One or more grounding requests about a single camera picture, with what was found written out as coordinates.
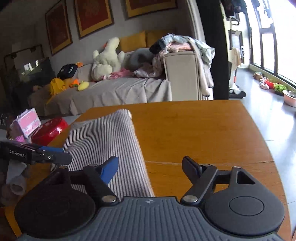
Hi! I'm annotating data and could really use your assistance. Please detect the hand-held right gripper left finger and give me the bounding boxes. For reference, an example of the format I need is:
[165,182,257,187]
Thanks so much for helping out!
[45,156,120,205]

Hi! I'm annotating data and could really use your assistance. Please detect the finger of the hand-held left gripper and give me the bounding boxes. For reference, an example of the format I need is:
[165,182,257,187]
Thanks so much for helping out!
[38,146,65,154]
[30,152,73,165]

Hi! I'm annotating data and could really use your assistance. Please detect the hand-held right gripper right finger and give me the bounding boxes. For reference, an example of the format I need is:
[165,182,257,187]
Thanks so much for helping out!
[180,156,257,204]

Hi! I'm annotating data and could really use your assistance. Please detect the grey striped sweater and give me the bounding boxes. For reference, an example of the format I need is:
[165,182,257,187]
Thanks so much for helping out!
[50,109,155,199]

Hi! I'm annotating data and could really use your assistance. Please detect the pile of clothes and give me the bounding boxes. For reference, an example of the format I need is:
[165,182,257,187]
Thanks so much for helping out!
[149,34,216,96]

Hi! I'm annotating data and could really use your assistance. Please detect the hanging clothes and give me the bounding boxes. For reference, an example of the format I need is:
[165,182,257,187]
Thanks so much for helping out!
[220,0,246,19]

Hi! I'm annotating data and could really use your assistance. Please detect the person's left hand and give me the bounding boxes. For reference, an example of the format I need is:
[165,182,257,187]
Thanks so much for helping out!
[0,161,28,207]

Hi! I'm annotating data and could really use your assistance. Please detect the red plastic basin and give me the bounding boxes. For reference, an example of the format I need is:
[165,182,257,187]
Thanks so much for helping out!
[31,117,69,146]

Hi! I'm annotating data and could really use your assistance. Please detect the pink box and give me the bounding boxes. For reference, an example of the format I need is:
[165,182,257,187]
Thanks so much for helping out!
[10,108,42,144]

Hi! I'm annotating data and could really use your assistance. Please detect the large yellow plush toy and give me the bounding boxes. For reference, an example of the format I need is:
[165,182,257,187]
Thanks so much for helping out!
[48,78,66,96]

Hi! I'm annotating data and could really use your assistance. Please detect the sofa with grey cover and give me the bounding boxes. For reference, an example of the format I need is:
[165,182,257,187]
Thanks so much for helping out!
[28,30,173,117]

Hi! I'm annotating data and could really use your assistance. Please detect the black cap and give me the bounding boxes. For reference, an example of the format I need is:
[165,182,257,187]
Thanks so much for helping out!
[56,63,78,79]

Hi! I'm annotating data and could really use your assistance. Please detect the dark glass cabinet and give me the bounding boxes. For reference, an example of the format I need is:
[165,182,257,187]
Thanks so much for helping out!
[3,44,56,93]

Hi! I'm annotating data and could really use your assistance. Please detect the white plush duck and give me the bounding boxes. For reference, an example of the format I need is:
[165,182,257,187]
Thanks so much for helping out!
[91,37,125,82]

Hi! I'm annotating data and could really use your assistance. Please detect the crumpled pale pink cloth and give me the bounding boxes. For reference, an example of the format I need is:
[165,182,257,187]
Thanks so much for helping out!
[133,56,166,78]

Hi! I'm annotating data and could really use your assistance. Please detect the white upright vacuum cleaner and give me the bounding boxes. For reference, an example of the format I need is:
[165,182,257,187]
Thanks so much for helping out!
[228,16,247,99]

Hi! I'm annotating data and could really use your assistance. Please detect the grey plush toy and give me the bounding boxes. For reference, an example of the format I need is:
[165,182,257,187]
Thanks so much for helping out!
[129,47,154,70]

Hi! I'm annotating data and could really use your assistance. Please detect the red bowl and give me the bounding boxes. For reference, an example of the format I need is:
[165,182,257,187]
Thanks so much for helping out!
[264,79,277,90]

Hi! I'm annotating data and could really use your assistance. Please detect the tray of green sprouts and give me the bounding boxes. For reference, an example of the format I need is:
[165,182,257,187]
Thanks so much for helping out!
[274,83,288,97]

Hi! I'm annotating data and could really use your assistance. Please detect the pink plant pot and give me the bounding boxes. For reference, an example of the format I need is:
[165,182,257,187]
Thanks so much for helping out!
[283,90,296,108]

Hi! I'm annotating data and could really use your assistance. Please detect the red framed picture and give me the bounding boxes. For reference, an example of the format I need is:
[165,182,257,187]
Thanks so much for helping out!
[45,0,73,56]
[74,0,115,39]
[125,0,179,19]

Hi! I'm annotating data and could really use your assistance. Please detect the dark curtain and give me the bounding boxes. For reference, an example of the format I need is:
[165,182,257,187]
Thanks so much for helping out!
[196,0,230,100]

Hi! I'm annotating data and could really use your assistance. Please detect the yellow cushion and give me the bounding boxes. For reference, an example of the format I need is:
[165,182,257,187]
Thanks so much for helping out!
[119,31,147,53]
[146,29,172,47]

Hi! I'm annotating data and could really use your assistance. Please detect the black window frame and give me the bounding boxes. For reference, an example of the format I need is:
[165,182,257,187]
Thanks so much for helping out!
[245,0,296,90]

